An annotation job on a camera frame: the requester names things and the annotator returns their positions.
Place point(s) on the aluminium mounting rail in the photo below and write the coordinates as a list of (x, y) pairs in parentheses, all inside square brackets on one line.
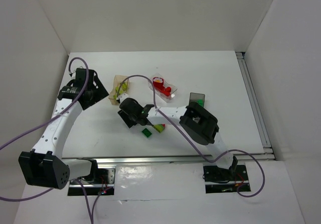
[(150, 160)]

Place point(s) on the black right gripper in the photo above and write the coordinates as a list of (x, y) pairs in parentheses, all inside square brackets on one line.
[(126, 120)]

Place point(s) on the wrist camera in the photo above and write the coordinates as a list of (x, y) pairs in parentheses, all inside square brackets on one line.
[(71, 73), (122, 97)]

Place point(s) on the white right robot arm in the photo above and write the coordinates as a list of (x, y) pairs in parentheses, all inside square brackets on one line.
[(193, 120)]

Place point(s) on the small green lego piece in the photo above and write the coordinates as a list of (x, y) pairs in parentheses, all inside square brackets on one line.
[(200, 102)]

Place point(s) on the lime 2x4 lego brick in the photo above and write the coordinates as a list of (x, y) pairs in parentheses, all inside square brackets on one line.
[(117, 93)]

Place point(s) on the dark green printed lego brick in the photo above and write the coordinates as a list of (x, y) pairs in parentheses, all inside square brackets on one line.
[(146, 132)]

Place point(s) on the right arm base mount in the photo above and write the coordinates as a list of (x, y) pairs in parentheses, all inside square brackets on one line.
[(218, 180)]

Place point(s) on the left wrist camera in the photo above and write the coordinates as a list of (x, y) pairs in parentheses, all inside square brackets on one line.
[(71, 73)]

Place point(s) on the red 2x4 lego brick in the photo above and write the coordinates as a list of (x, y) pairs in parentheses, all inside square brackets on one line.
[(166, 91)]

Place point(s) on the lime 2x2 lego brick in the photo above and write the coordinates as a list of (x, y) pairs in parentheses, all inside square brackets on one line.
[(124, 86)]

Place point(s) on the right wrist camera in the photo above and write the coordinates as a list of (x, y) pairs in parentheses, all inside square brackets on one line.
[(122, 97)]

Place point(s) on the aluminium side rail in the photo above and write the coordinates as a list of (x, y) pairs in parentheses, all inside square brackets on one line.
[(267, 147)]

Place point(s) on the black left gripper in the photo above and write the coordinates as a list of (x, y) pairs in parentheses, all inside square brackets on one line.
[(99, 89)]

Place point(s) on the lime red striped arch lego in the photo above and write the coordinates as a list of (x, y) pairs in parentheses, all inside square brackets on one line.
[(159, 127)]

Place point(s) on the grey translucent plastic container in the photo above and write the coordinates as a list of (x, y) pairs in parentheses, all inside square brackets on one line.
[(196, 96)]

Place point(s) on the clear plastic container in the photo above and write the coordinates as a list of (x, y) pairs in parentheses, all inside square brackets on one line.
[(166, 84)]

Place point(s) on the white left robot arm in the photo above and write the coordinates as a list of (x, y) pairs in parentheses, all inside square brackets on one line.
[(43, 165)]

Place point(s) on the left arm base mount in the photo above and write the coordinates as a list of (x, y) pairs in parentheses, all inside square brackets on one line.
[(103, 183)]

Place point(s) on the tan translucent plastic container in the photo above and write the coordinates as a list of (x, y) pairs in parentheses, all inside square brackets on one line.
[(118, 79)]

